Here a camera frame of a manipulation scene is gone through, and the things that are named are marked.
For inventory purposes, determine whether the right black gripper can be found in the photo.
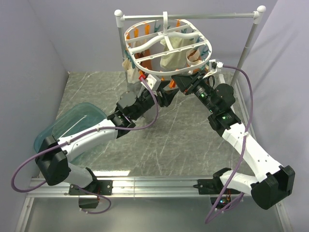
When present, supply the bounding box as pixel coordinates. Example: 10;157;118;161
172;70;218;113

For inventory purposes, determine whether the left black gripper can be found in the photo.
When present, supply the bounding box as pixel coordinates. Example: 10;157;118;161
132;80;180;120

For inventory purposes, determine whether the orange front clip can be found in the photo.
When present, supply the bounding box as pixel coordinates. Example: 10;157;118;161
169;79;176;89

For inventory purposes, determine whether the white oval clip hanger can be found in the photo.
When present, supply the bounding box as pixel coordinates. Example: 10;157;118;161
127;20;208;71

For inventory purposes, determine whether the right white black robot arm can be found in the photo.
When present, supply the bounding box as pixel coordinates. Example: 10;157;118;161
172;73;295;210

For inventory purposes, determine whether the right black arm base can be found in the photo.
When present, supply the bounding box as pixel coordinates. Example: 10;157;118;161
193;178;240;209

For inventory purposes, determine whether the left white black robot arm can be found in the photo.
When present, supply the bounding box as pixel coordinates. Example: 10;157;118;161
35;78;178;194

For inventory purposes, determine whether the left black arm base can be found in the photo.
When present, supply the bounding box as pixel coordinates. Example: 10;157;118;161
69;180;113;210

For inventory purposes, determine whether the cream hanging underwear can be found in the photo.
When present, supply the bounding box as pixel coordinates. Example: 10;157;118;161
160;37;194;72

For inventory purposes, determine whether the orange hanging underwear right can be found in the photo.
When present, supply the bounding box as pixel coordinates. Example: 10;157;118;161
186;49;207;74

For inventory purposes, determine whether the rust hanging underwear back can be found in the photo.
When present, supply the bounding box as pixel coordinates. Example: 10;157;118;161
134;49;152;70

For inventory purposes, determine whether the teal plastic basin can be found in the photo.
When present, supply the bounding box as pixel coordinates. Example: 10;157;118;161
34;102;107;153

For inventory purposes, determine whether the silver white drying rack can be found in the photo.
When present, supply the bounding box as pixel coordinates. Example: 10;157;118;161
114;5;266;76

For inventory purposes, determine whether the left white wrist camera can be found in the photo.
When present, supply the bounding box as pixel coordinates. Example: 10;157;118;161
145;74;161;91

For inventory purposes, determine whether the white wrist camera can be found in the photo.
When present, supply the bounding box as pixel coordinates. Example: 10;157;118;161
203;59;224;79
145;74;161;91

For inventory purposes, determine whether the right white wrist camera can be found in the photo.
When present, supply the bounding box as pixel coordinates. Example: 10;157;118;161
203;59;224;79

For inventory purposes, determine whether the aluminium mounting rail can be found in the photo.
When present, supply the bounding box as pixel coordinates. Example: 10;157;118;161
26;176;218;198

